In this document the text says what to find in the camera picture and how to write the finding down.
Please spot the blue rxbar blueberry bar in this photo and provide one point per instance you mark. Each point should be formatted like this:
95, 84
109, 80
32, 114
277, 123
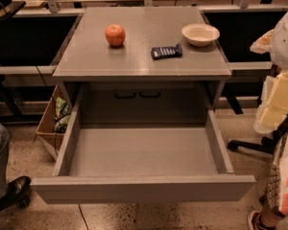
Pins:
166, 52

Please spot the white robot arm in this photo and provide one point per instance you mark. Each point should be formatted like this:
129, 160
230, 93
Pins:
274, 98

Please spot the open grey top drawer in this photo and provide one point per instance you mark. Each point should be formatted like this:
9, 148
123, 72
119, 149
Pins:
142, 150

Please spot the red apple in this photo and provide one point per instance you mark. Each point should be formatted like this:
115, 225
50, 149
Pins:
115, 35

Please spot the green snack bag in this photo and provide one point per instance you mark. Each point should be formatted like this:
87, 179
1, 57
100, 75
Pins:
62, 115

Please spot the white paper bowl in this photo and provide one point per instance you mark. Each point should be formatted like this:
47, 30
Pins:
200, 35

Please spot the cardboard box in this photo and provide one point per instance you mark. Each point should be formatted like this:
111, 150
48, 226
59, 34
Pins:
46, 128

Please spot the black office chair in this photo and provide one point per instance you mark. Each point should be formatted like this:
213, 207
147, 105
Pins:
267, 145

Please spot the patterned shorts leg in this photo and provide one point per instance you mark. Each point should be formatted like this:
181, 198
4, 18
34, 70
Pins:
277, 187

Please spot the right black drawer handle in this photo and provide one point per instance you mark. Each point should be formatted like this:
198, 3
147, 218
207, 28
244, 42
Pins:
149, 93

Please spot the black drawer handle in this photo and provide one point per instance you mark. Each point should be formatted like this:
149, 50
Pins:
149, 93
124, 94

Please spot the left black drawer handle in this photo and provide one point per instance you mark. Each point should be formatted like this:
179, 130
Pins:
124, 94

